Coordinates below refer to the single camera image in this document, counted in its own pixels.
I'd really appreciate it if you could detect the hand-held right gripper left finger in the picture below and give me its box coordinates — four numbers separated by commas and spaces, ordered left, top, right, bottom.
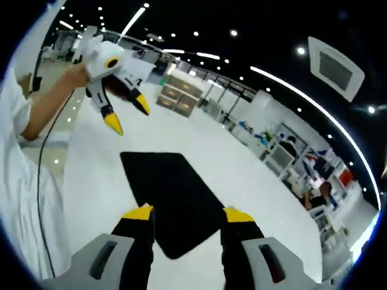
39, 204, 156, 290

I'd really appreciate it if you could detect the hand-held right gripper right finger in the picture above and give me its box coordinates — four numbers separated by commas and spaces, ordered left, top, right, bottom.
220, 206, 324, 290

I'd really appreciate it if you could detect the black mouse pad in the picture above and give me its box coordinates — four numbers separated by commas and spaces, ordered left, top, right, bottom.
120, 151, 235, 260

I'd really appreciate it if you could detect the white desk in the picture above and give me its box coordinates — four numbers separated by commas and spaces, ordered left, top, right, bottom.
62, 80, 324, 290

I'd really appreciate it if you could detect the white drawer organiser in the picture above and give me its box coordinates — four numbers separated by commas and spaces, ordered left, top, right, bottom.
155, 74, 204, 119

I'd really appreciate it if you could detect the white ceiling light strip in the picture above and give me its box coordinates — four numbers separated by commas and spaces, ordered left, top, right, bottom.
250, 65, 382, 210
122, 6, 147, 37

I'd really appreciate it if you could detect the white mesh office chair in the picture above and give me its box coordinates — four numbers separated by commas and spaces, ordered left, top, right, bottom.
267, 144, 296, 172

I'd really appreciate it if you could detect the low white cabinet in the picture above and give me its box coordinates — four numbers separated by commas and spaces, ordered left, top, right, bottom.
232, 119, 279, 149

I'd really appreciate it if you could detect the white storage shelving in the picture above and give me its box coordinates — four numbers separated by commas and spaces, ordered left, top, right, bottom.
301, 144, 355, 190

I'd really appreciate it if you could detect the group of ceiling spotlights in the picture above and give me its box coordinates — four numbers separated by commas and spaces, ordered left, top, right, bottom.
48, 2, 377, 166

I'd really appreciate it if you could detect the person in white shirt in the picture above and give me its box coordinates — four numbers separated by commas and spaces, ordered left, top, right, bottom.
0, 68, 72, 282

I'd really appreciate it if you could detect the white ceiling air conditioner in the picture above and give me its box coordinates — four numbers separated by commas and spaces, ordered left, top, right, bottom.
307, 36, 366, 103

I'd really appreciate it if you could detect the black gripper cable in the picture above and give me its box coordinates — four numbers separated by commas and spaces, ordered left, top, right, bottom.
36, 89, 75, 279

